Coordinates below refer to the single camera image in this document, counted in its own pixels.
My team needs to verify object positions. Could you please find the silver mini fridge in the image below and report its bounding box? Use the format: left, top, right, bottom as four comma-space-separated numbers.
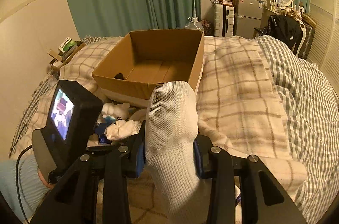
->
234, 0, 263, 39

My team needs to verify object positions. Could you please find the brown cardboard box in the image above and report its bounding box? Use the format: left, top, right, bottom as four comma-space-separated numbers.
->
92, 29, 204, 107

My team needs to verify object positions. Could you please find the crumpled white cloth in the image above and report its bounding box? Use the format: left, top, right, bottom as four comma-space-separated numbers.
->
105, 120, 141, 141

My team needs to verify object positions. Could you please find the small cardboard bedside box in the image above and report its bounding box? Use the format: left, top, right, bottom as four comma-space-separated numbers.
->
48, 37, 85, 72

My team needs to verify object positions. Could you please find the white hard suitcase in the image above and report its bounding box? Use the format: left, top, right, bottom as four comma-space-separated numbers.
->
214, 1, 234, 37

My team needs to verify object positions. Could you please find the person's left hand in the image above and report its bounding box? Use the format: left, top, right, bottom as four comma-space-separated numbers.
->
37, 168, 55, 189

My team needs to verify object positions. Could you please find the grey checked duvet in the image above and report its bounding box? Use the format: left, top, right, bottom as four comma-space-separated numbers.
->
255, 36, 338, 223

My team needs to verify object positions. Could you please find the black jacket on chair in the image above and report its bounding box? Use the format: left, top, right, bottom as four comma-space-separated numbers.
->
267, 14, 303, 50

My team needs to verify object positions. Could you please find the white plush toy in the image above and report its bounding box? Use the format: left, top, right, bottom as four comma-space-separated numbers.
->
98, 102, 130, 123

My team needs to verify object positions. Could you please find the white knit sock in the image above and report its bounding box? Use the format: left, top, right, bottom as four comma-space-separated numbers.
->
145, 81, 211, 223

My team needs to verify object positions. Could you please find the plaid beige blanket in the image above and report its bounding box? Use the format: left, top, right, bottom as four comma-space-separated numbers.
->
10, 35, 308, 224

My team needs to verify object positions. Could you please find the white louvered wardrobe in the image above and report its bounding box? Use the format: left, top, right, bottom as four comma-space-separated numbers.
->
307, 0, 339, 76

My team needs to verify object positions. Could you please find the large clear water bottle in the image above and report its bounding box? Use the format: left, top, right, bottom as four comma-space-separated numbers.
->
185, 17, 204, 32

